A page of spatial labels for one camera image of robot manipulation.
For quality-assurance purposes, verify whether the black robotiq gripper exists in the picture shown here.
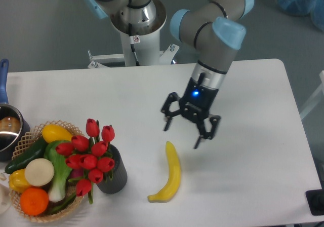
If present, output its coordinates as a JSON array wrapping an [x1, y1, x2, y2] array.
[[160, 77, 221, 149]]

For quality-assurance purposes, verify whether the red tulip bouquet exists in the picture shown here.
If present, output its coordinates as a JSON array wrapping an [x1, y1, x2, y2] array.
[[55, 119, 115, 204]]

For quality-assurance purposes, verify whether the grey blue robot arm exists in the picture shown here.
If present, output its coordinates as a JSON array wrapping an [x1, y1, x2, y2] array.
[[84, 0, 254, 139]]

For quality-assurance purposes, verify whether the dark grey ribbed vase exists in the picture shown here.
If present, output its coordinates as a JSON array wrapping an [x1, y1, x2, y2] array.
[[97, 144, 128, 194]]

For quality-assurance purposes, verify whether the yellow banana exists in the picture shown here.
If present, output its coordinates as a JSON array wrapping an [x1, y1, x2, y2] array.
[[147, 141, 182, 203]]

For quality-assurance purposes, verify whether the purple red radish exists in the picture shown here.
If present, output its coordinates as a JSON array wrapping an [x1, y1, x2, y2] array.
[[69, 169, 84, 179]]

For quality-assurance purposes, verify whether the yellow squash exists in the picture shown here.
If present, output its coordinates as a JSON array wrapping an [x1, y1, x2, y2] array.
[[42, 124, 72, 143]]

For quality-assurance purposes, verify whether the blue plastic bag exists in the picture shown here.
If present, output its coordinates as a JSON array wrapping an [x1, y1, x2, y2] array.
[[275, 0, 323, 31]]

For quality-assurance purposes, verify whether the black device at edge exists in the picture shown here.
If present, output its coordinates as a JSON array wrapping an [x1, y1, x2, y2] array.
[[305, 189, 323, 216]]

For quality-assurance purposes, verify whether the dark green bean pod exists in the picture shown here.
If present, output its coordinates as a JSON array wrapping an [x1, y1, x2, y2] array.
[[46, 194, 76, 215]]

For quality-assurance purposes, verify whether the green bok choy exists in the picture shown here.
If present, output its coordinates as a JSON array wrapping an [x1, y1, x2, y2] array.
[[44, 140, 72, 203]]

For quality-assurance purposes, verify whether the green cucumber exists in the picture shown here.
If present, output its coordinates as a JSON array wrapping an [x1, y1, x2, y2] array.
[[5, 136, 48, 174]]

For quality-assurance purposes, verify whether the woven wicker basket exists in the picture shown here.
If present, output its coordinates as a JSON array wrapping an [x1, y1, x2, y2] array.
[[10, 120, 83, 223]]

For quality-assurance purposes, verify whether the white round radish slice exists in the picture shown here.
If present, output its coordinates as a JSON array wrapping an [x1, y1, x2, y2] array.
[[24, 158, 54, 186]]

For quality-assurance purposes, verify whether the orange fruit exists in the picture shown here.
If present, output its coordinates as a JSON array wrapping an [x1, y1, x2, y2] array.
[[20, 187, 49, 216]]

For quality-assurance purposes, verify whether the yellow bell pepper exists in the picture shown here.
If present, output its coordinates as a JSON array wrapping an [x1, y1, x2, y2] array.
[[9, 169, 31, 193]]

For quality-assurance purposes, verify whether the white garlic piece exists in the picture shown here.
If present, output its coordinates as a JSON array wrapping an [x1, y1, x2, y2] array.
[[0, 173, 7, 181]]

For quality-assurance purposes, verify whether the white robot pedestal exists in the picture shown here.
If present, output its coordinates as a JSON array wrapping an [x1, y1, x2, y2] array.
[[88, 0, 179, 68]]

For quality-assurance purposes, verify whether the white frame at right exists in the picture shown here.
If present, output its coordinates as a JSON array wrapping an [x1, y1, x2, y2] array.
[[299, 70, 323, 120]]

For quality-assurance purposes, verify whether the blue handled saucepan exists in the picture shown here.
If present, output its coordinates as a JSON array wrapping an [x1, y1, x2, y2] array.
[[1, 59, 30, 162]]

